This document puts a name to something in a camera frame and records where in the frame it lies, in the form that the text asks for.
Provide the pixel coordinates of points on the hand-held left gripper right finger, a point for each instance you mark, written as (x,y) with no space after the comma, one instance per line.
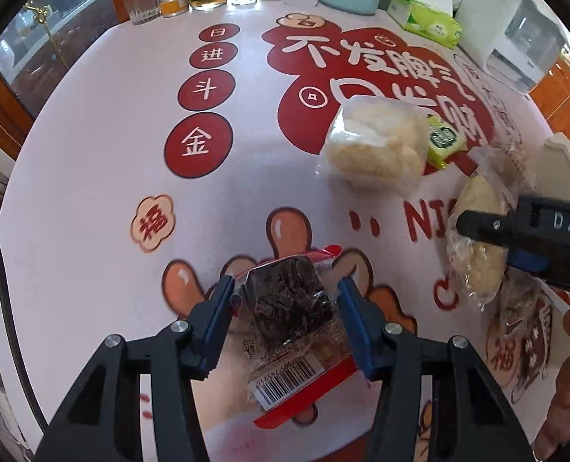
(357,317)

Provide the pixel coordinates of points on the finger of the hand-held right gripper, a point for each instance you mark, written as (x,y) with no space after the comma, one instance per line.
(530,262)
(487,228)

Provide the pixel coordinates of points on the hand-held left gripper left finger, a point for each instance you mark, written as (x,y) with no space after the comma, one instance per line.
(217,308)

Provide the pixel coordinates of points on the pale cracker clear packet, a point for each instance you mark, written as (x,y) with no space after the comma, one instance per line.
(477,264)

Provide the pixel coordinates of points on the white plastic bin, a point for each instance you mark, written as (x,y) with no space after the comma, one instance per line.
(566,163)

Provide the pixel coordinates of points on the dark snack clear red packet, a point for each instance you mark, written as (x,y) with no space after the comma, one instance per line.
(289,298)

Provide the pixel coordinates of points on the small green snack packet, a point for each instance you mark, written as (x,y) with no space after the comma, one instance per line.
(443,142)

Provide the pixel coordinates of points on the wooden sideboard cabinet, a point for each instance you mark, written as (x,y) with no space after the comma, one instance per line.
(566,86)

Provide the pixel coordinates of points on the puffed rice clear packet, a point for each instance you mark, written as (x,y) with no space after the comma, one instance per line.
(371,149)

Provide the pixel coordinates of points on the white countertop appliance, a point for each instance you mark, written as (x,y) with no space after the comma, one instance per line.
(496,19)

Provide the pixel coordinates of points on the green tissue box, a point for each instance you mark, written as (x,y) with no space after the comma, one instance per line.
(426,24)

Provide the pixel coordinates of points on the glass tumbler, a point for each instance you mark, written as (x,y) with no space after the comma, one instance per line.
(141,5)

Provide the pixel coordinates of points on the wooden glass-front cabinet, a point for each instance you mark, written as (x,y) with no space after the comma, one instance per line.
(49,33)

